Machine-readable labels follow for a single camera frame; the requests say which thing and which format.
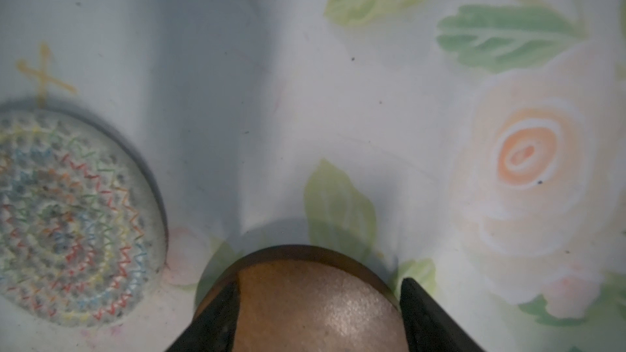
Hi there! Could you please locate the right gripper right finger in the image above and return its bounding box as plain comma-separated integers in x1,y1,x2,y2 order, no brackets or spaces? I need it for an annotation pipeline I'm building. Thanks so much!
399,277,484,352

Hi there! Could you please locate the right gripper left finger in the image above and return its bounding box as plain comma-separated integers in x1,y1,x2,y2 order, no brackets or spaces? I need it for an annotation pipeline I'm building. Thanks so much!
166,281,241,352

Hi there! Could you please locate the multicolour stitched round coaster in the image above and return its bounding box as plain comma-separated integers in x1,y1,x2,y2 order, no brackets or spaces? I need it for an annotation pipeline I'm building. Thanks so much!
1,110,167,327

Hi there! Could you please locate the brown round coaster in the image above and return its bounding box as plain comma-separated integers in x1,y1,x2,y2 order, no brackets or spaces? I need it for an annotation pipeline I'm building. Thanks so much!
194,244,408,351

